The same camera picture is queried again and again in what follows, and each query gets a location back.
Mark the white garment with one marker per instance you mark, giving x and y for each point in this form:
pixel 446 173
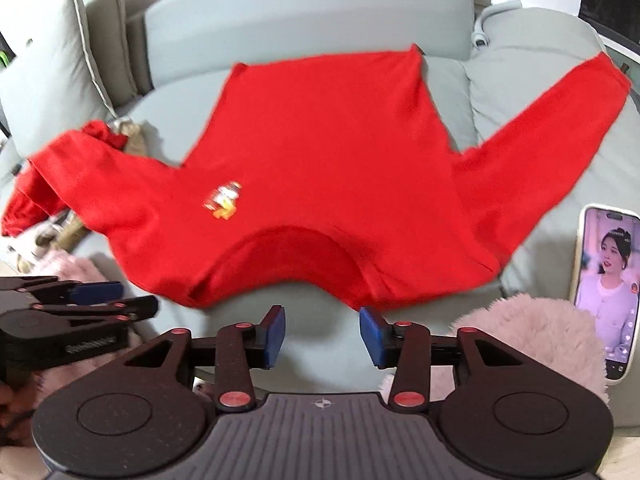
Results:
pixel 19 254

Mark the grey sofa pillow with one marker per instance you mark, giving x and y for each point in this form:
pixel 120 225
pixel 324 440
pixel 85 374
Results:
pixel 78 69

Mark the dark red knit garment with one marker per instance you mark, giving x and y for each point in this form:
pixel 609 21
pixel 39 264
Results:
pixel 101 131

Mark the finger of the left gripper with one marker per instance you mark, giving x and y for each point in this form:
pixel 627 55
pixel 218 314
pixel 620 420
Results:
pixel 96 293

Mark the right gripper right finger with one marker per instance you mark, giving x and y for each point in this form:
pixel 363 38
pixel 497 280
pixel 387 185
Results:
pixel 411 350

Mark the smartphone with lit screen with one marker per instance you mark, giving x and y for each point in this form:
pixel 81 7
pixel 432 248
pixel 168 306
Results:
pixel 606 282

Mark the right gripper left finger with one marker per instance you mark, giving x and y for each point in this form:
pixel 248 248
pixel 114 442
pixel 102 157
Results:
pixel 162 371

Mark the tan garment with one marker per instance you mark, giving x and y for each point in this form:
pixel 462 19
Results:
pixel 135 144

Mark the red sweatshirt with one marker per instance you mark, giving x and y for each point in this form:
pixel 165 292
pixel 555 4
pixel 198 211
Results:
pixel 334 170

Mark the pink fluffy cushion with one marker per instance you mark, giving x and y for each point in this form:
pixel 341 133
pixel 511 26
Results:
pixel 551 331

